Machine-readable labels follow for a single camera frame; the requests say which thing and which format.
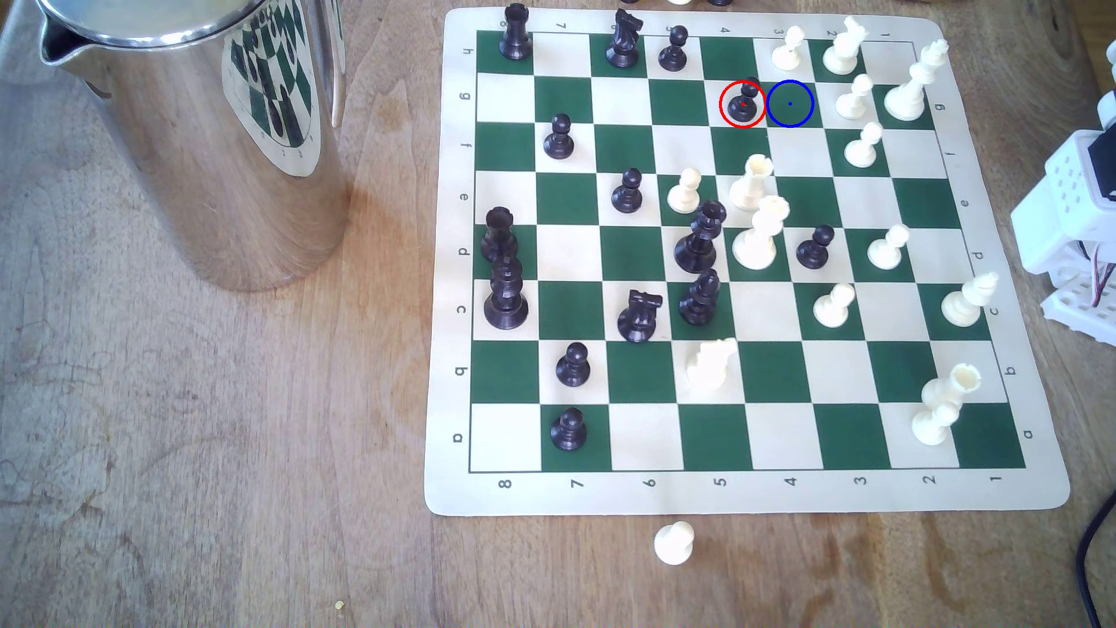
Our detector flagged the white rook chess piece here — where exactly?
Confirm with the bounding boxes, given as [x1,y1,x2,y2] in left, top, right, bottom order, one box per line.
[729,154,775,213]
[910,363,983,447]

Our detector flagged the black pawn chess piece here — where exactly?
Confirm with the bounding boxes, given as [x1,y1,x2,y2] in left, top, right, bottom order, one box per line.
[727,80,761,123]
[611,168,645,216]
[542,113,577,160]
[551,407,588,452]
[658,25,690,73]
[555,342,592,388]
[795,224,836,270]

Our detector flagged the thick black cable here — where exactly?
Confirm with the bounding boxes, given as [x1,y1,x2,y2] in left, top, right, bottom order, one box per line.
[1074,501,1116,628]

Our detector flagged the white queen chess piece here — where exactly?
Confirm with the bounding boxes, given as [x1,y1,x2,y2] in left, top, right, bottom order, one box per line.
[731,194,792,272]

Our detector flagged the white knight chess piece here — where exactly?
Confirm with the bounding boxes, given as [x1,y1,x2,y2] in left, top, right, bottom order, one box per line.
[822,16,870,77]
[685,337,739,392]

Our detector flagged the white king chess piece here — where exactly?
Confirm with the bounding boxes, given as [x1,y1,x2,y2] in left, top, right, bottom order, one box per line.
[883,38,950,123]

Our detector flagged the black rook chess piece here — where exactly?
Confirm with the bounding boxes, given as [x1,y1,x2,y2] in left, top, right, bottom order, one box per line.
[481,206,520,265]
[499,2,535,62]

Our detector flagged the white bishop chess piece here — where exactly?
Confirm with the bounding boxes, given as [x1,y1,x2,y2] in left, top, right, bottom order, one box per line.
[940,271,1001,329]

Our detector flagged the black queen chess piece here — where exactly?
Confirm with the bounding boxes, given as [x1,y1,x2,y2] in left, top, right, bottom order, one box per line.
[483,255,530,331]

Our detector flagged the black king chess piece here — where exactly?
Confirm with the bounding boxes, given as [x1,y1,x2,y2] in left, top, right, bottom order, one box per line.
[673,199,728,275]

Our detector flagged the white pawn chess piece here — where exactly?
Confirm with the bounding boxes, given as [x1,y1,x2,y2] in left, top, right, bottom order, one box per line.
[835,73,875,122]
[813,283,857,330]
[843,122,884,169]
[654,520,696,566]
[771,25,807,73]
[867,223,911,272]
[667,167,704,216]

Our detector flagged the thin red and black wires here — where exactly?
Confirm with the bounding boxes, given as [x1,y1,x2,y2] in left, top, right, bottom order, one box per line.
[1076,240,1116,311]

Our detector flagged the black knight chess piece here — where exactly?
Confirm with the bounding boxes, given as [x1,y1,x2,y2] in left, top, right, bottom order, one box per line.
[605,7,646,70]
[617,290,664,344]

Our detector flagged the green and cream chess mat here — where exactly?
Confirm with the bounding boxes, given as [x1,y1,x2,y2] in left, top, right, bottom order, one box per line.
[424,7,1072,518]

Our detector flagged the shiny steel pitcher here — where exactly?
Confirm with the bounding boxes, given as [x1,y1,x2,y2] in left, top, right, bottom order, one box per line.
[35,0,354,293]

